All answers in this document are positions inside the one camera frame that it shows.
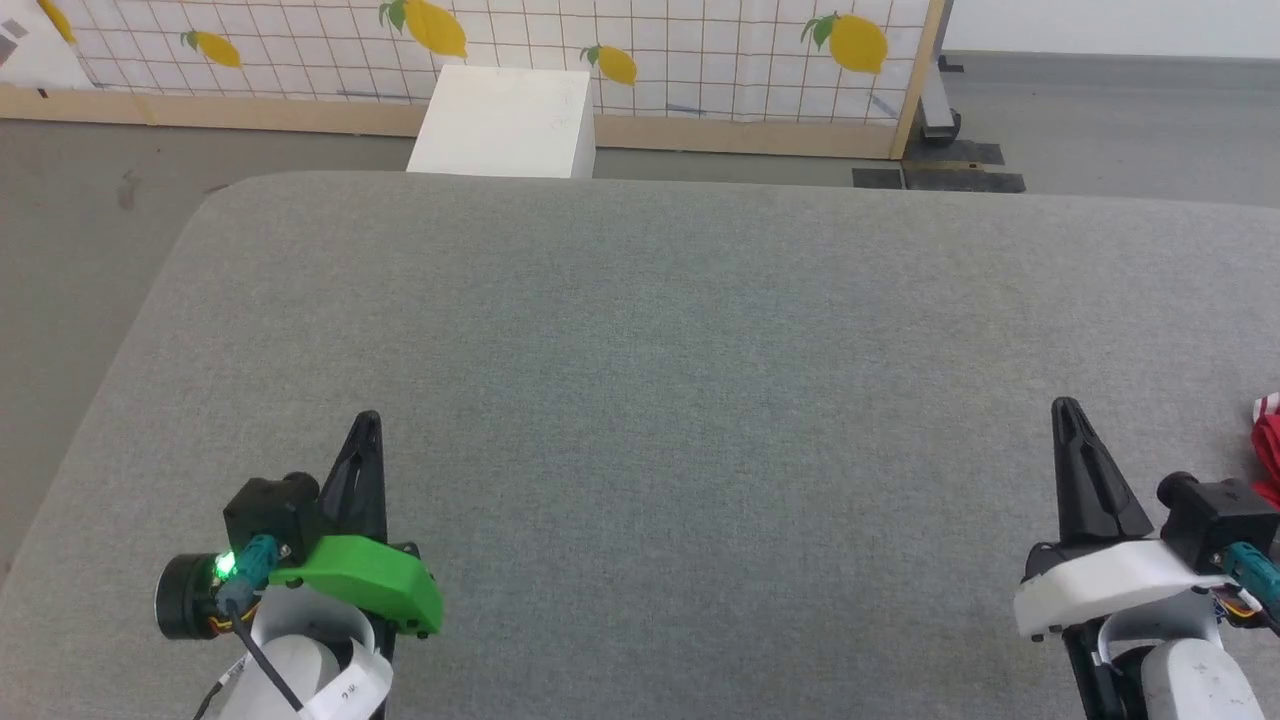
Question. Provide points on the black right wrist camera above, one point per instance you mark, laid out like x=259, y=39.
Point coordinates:
x=1220, y=510

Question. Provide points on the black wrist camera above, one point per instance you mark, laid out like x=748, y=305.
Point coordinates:
x=1220, y=510
x=270, y=510

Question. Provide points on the grey fabric sofa cushion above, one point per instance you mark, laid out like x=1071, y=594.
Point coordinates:
x=680, y=400

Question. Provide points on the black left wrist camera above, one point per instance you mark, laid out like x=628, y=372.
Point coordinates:
x=270, y=510

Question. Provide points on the white panel grey shapes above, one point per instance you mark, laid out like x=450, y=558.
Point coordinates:
x=35, y=55

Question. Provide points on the white box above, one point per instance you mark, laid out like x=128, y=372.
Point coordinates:
x=505, y=125

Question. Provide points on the lemon print partition screen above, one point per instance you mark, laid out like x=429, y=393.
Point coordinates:
x=720, y=60

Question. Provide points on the small black floor plate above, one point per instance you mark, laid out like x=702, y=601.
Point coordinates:
x=877, y=178

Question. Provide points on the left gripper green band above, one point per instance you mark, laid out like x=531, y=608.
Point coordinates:
x=370, y=585

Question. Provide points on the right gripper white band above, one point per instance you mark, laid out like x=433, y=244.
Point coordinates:
x=1100, y=585

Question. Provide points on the red shirt white sleeves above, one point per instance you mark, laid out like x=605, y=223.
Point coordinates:
x=1270, y=450

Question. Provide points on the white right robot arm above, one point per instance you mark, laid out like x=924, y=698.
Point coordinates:
x=1190, y=680

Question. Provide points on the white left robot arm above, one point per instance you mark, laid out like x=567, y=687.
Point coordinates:
x=300, y=670

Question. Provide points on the grey metal stand leg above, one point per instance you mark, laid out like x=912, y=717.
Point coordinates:
x=938, y=105

